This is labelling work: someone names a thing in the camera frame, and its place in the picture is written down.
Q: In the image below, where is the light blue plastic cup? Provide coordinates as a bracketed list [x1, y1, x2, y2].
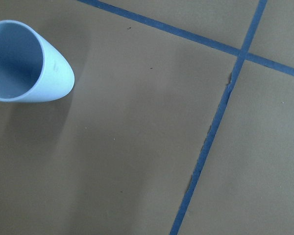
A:
[0, 20, 74, 102]

